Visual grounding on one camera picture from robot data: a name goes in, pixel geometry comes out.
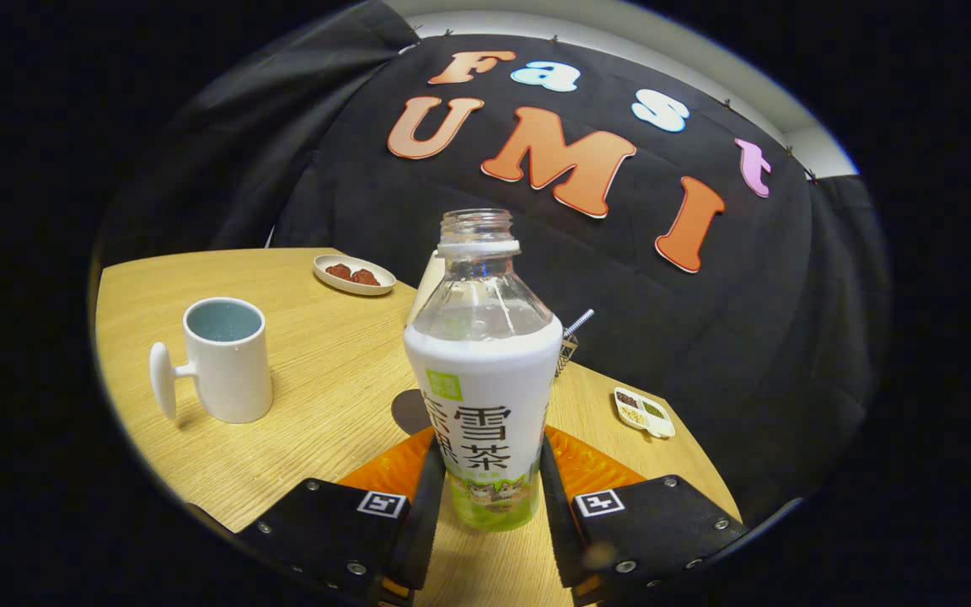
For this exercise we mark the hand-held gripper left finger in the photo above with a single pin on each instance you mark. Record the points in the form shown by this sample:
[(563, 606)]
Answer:
[(334, 531)]

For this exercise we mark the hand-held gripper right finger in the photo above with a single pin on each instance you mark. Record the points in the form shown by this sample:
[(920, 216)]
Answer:
[(662, 527)]

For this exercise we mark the white toaster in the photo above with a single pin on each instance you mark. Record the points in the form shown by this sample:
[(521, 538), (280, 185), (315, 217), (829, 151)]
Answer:
[(425, 287)]

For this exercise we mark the wooden table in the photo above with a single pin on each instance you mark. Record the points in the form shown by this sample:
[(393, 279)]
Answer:
[(317, 421)]

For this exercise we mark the beige oval plate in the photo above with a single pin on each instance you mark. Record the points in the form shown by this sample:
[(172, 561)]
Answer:
[(351, 287)]

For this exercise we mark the dark round coaster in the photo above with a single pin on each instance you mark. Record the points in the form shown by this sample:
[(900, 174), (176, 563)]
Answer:
[(408, 413)]

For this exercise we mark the red food piece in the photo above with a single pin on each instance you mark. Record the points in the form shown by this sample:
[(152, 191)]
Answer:
[(366, 276), (339, 271)]

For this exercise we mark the white cup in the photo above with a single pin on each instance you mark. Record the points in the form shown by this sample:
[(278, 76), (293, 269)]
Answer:
[(233, 379)]

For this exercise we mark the striped straw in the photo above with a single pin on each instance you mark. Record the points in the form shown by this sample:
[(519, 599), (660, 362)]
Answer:
[(578, 322)]

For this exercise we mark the black backdrop cloth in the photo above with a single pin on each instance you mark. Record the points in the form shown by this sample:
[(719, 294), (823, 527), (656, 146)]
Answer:
[(637, 320)]

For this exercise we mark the white divided dish with grains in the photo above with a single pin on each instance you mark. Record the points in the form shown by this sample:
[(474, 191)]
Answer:
[(644, 413)]

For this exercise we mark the clear juice bottle white label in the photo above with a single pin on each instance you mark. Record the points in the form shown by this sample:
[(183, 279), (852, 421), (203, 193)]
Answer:
[(485, 379)]

